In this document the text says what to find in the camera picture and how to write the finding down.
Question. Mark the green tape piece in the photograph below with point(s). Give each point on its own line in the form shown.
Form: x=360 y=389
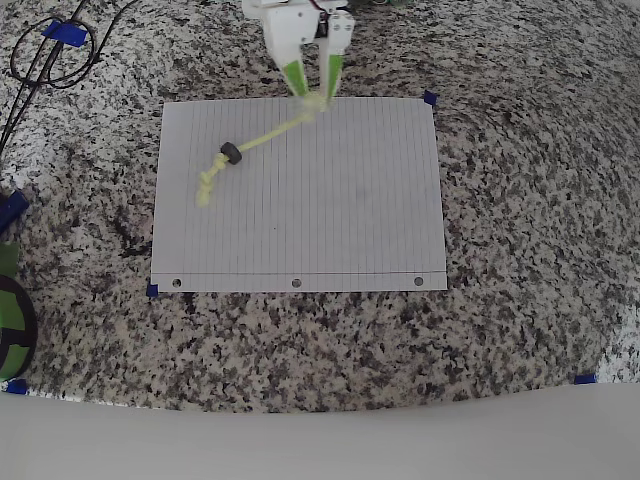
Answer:
x=7 y=257

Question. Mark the green and black tape roll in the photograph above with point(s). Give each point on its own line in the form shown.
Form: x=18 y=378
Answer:
x=10 y=310

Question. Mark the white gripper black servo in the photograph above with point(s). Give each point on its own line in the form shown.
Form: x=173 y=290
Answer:
x=289 y=31

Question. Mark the lined white paper sheet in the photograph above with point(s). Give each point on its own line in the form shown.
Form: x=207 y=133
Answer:
x=300 y=225

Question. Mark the blue tape piece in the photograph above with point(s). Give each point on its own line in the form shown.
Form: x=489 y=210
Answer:
x=585 y=379
x=16 y=386
x=12 y=209
x=430 y=98
x=65 y=33
x=153 y=290

